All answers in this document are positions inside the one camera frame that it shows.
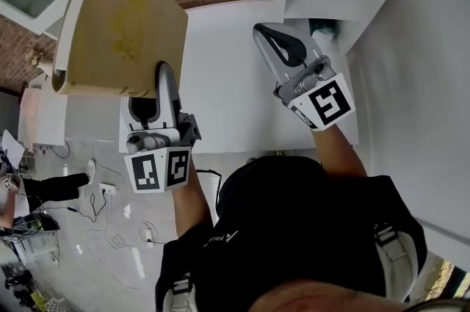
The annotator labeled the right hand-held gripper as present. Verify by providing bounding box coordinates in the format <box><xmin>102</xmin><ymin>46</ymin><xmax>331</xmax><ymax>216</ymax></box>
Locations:
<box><xmin>252</xmin><ymin>22</ymin><xmax>357</xmax><ymax>132</ymax></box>

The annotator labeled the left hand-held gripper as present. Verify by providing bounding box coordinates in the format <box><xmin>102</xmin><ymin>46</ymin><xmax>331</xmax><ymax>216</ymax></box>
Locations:
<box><xmin>123</xmin><ymin>61</ymin><xmax>203</xmax><ymax>195</ymax></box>

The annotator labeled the green object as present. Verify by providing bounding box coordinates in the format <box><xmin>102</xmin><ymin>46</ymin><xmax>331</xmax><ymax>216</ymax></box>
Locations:
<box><xmin>308</xmin><ymin>18</ymin><xmax>338</xmax><ymax>44</ymax></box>

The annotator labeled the person's left forearm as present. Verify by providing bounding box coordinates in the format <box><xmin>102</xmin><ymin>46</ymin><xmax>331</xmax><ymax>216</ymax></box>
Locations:
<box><xmin>170</xmin><ymin>177</ymin><xmax>214</xmax><ymax>240</ymax></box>

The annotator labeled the person's right forearm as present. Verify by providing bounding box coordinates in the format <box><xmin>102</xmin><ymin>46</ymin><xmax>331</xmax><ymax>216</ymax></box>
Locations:
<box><xmin>311</xmin><ymin>122</ymin><xmax>369</xmax><ymax>180</ymax></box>

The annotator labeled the white desk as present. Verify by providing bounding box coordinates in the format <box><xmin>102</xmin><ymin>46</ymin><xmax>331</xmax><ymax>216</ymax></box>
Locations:
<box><xmin>118</xmin><ymin>0</ymin><xmax>423</xmax><ymax>154</ymax></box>

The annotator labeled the white low cabinet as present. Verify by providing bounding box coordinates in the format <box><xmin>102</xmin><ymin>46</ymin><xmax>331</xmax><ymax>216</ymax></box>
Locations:
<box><xmin>17</xmin><ymin>87</ymin><xmax>123</xmax><ymax>147</ymax></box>

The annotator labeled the white vase with flowers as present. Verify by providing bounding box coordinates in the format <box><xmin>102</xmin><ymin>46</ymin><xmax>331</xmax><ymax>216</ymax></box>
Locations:
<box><xmin>26</xmin><ymin>48</ymin><xmax>55</xmax><ymax>79</ymax></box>

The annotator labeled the white paper sheet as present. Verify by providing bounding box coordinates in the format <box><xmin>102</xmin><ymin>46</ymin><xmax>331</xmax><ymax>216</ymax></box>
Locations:
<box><xmin>1</xmin><ymin>129</ymin><xmax>26</xmax><ymax>167</ymax></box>

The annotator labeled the person's black shirt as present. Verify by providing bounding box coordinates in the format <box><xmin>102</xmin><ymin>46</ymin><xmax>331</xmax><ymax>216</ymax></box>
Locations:
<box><xmin>153</xmin><ymin>155</ymin><xmax>430</xmax><ymax>312</ymax></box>

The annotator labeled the thin white cable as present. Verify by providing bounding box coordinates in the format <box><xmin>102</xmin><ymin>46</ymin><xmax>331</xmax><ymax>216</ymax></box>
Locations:
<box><xmin>89</xmin><ymin>144</ymin><xmax>126</xmax><ymax>187</ymax></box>

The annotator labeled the thick black cable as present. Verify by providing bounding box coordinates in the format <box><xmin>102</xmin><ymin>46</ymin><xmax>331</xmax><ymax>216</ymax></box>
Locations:
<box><xmin>195</xmin><ymin>167</ymin><xmax>224</xmax><ymax>217</ymax></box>

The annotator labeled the coiled white cable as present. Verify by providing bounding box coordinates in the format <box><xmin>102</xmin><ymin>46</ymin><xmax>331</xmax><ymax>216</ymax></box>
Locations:
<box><xmin>85</xmin><ymin>220</ymin><xmax>159</xmax><ymax>294</ymax></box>

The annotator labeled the white wire rack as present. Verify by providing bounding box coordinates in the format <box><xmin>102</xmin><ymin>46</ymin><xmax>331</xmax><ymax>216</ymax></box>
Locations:
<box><xmin>0</xmin><ymin>229</ymin><xmax>62</xmax><ymax>268</ymax></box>

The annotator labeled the grey backpack strap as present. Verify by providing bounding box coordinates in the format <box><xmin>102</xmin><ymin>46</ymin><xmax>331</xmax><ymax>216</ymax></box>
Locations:
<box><xmin>373</xmin><ymin>221</ymin><xmax>420</xmax><ymax>305</ymax></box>
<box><xmin>162</xmin><ymin>272</ymin><xmax>196</xmax><ymax>312</ymax></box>

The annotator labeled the window frame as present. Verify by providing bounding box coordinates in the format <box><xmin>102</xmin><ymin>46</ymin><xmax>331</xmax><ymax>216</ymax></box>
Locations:
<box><xmin>413</xmin><ymin>254</ymin><xmax>470</xmax><ymax>305</ymax></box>

